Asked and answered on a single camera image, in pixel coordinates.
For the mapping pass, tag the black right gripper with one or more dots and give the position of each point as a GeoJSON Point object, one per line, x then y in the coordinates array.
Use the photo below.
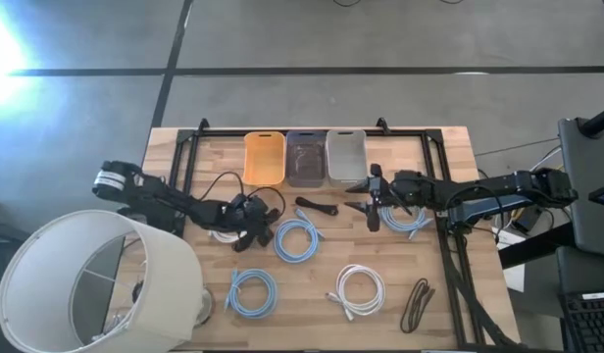
{"type": "Point", "coordinates": [375, 196]}

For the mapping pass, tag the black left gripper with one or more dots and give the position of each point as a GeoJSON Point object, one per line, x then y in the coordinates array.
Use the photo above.
{"type": "Point", "coordinates": [248, 216]}

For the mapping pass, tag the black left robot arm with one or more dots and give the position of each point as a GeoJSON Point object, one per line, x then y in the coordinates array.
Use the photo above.
{"type": "Point", "coordinates": [155, 193]}

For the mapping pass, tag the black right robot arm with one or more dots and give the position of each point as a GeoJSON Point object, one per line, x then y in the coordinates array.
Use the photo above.
{"type": "Point", "coordinates": [478, 191]}

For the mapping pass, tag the light grey plastic bin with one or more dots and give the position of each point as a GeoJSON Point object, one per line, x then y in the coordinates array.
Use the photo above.
{"type": "Point", "coordinates": [346, 159]}

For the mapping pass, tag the dark grey plastic bin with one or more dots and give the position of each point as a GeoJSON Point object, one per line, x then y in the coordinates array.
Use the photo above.
{"type": "Point", "coordinates": [306, 162]}

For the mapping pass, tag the orange plastic bin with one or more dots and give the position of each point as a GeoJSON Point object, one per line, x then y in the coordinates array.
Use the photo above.
{"type": "Point", "coordinates": [264, 162]}

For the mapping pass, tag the round metal lamp base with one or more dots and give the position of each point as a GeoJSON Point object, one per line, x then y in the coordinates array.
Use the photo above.
{"type": "Point", "coordinates": [206, 306]}

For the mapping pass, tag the white lamp shade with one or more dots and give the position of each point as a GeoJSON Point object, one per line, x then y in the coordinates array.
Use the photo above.
{"type": "Point", "coordinates": [169, 274]}

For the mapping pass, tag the white paper sheet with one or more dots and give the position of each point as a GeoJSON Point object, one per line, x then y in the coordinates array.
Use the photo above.
{"type": "Point", "coordinates": [515, 277]}

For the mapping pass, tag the grey laptop lid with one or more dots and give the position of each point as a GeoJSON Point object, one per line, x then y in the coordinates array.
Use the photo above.
{"type": "Point", "coordinates": [586, 196]}

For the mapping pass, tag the black keyboard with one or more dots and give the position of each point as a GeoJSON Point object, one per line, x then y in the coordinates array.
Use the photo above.
{"type": "Point", "coordinates": [591, 323]}

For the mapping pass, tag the black aluminium table frame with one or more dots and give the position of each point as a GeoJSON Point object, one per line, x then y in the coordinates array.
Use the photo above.
{"type": "Point", "coordinates": [223, 132]}

